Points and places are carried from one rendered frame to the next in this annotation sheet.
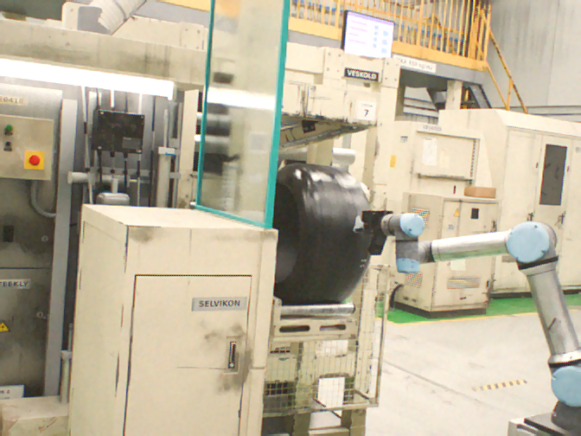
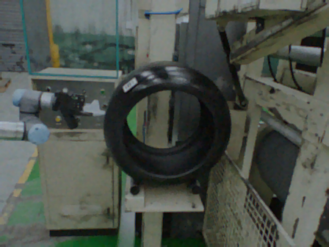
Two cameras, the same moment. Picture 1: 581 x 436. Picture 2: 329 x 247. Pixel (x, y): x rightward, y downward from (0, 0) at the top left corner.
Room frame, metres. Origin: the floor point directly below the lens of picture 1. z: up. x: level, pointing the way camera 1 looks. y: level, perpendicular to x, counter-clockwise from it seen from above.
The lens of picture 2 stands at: (3.22, -1.15, 1.56)
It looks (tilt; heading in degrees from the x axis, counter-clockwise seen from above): 20 degrees down; 111
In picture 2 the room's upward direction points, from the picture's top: 4 degrees clockwise
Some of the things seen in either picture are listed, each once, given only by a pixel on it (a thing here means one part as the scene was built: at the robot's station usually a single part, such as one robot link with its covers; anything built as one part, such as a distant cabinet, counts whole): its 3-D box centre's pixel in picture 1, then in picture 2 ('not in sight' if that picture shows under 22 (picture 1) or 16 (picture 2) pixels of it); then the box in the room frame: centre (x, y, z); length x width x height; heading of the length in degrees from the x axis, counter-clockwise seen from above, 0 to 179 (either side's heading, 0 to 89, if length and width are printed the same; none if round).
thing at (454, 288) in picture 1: (446, 253); not in sight; (7.56, -1.73, 0.62); 0.91 x 0.58 x 1.25; 126
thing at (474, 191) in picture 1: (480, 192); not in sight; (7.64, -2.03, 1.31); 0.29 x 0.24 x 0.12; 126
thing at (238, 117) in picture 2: not in sight; (225, 129); (3.05, 0.30, 1.05); 0.20 x 0.15 x 0.30; 117
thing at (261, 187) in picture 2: not in sight; (267, 178); (3.36, 0.67, 0.61); 0.33 x 0.06 x 0.86; 27
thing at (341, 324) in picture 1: (311, 325); (135, 181); (2.69, -0.13, 0.83); 0.36 x 0.09 x 0.06; 117
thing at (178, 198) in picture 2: (293, 326); (161, 187); (2.81, -0.07, 0.80); 0.37 x 0.36 x 0.02; 27
